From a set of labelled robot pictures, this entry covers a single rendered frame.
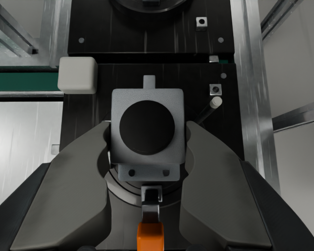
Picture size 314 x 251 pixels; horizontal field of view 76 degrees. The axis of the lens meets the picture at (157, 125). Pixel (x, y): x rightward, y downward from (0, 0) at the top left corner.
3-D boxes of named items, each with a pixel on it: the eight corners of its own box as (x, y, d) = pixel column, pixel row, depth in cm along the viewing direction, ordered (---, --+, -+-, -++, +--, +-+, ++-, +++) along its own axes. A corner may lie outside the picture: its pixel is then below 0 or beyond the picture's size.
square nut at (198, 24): (206, 31, 29) (207, 26, 28) (195, 31, 29) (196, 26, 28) (205, 21, 30) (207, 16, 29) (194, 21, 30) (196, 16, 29)
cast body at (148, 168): (176, 178, 17) (190, 188, 10) (123, 178, 17) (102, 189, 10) (173, 83, 19) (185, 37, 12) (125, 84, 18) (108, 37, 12)
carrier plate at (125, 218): (245, 242, 26) (254, 249, 24) (58, 245, 26) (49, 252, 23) (231, 69, 30) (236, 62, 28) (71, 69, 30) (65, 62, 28)
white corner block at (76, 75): (100, 98, 29) (91, 88, 25) (69, 98, 29) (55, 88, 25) (101, 68, 30) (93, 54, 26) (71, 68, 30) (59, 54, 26)
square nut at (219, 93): (220, 97, 27) (222, 95, 26) (208, 97, 27) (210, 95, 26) (219, 86, 28) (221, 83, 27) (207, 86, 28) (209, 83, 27)
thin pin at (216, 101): (200, 125, 25) (223, 105, 16) (193, 125, 25) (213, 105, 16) (199, 119, 25) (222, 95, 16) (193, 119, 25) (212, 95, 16)
